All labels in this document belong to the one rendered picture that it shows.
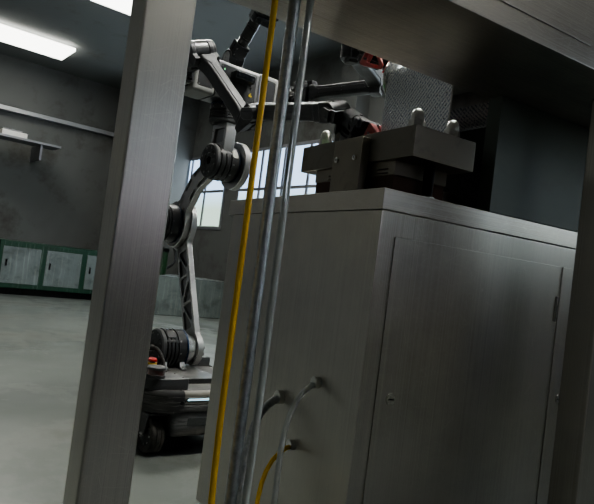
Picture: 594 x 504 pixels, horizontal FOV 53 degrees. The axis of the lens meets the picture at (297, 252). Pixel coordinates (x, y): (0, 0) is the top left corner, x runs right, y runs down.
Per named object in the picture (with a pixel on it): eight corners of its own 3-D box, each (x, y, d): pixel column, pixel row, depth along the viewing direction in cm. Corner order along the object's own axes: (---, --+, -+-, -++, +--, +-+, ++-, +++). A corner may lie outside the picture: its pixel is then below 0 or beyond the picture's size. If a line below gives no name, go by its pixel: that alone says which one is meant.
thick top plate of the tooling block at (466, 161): (353, 184, 154) (356, 160, 154) (472, 172, 120) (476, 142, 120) (300, 172, 146) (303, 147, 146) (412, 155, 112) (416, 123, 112)
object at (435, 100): (377, 169, 153) (386, 98, 154) (444, 161, 133) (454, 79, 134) (376, 169, 153) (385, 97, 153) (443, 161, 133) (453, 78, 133)
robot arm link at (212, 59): (238, 143, 202) (262, 139, 208) (251, 113, 192) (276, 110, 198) (179, 53, 217) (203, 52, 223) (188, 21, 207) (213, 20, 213)
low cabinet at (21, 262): (86, 291, 959) (92, 249, 961) (123, 302, 839) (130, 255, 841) (-31, 281, 856) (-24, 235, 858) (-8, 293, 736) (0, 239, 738)
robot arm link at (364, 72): (369, 97, 221) (371, 67, 221) (385, 97, 219) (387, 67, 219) (337, 63, 181) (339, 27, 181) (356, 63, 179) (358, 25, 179)
